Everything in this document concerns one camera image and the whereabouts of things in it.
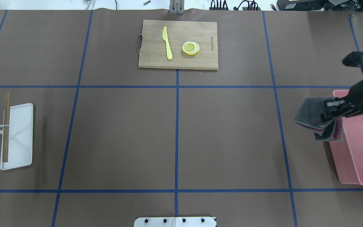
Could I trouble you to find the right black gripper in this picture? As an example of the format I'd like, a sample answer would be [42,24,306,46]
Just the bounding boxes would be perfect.
[320,80,363,122]

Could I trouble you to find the pink plastic bin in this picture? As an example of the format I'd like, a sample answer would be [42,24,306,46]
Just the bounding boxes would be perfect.
[328,90,363,185]

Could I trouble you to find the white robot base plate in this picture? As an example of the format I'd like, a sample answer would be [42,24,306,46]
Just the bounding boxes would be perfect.
[134,217,217,227]

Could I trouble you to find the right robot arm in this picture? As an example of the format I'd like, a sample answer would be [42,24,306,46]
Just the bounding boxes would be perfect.
[320,79,363,122]

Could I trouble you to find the yellow lemon slices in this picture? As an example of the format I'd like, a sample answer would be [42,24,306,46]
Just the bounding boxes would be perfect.
[182,41,200,55]

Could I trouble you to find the aluminium frame post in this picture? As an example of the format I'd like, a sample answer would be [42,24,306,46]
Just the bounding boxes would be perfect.
[169,0,185,15]

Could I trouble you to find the white rectangular tray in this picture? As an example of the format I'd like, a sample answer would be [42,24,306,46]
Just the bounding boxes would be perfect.
[0,103,34,171]

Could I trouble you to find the black power strip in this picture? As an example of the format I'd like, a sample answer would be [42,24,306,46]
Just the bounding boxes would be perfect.
[209,0,229,10]

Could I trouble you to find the yellow plastic knife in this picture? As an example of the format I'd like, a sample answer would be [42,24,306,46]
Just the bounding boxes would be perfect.
[162,26,173,60]

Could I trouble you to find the bamboo cutting board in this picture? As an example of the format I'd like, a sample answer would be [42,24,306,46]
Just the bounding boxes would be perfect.
[138,19,219,71]

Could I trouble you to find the grey cloth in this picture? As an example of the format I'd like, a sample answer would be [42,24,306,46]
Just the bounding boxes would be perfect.
[294,96,343,141]

